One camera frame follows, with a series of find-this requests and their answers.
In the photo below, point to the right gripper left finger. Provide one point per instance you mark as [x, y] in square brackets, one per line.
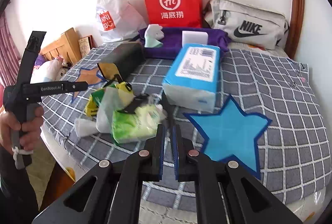
[110, 192]

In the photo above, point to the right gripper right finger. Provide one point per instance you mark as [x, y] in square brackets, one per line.
[225, 192]

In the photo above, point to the green wet wipes pack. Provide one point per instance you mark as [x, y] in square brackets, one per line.
[139, 126]

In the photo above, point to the translucent mesh pouch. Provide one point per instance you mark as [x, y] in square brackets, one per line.
[110, 102]

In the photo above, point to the person's left hand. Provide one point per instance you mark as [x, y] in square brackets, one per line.
[31, 129]

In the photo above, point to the blue star patch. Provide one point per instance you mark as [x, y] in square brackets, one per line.
[232, 135]

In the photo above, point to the wooden headboard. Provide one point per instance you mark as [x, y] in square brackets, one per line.
[66, 46]

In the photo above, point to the brown star patch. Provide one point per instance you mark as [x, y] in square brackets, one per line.
[91, 76]

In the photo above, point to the blue tissue pack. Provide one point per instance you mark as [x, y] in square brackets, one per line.
[191, 81]

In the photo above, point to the brown framed picture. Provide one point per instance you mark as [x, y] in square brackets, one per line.
[85, 45]

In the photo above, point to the grey checked cloth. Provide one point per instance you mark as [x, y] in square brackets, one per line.
[294, 152]

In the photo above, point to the dark green gold box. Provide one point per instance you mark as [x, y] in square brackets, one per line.
[122, 61]

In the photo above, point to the purple fabric tray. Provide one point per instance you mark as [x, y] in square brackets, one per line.
[172, 41]

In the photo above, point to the white Miniso plastic bag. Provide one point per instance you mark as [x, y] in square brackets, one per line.
[118, 20]

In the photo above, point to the white sponge block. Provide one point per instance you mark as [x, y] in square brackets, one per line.
[194, 37]

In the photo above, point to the white mint foam piece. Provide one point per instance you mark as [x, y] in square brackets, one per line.
[153, 36]

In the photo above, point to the grey Nike waist bag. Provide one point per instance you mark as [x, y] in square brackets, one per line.
[247, 24]

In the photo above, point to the brown wooden door frame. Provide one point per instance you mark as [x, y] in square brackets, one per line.
[295, 29]

